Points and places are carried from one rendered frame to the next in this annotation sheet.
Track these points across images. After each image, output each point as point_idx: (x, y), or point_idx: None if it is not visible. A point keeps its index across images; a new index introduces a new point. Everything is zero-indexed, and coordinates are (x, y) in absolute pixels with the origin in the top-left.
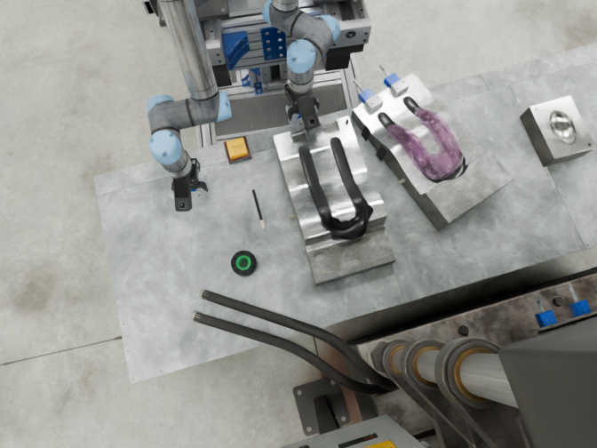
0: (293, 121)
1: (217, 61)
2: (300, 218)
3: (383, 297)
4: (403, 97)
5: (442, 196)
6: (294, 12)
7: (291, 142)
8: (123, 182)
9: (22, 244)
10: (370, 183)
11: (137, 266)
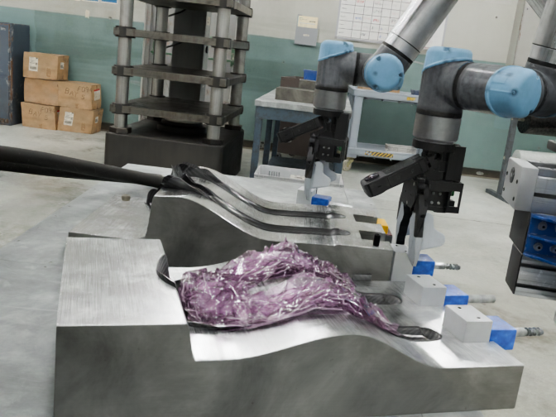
0: (397, 227)
1: (512, 198)
2: (216, 171)
3: (23, 249)
4: (438, 332)
5: (131, 246)
6: (532, 68)
7: (354, 213)
8: (353, 196)
9: None
10: (231, 221)
11: (246, 183)
